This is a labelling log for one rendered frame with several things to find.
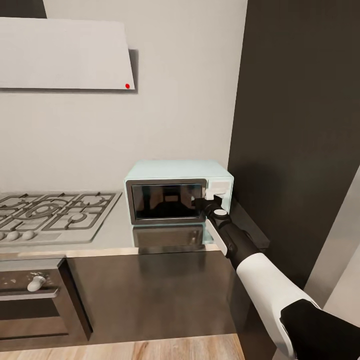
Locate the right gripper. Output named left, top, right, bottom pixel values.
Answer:
left=191, top=196, right=222, bottom=213

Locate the microwave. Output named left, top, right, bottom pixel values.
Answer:
left=123, top=159, right=234, bottom=226

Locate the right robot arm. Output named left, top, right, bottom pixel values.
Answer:
left=191, top=188, right=360, bottom=360

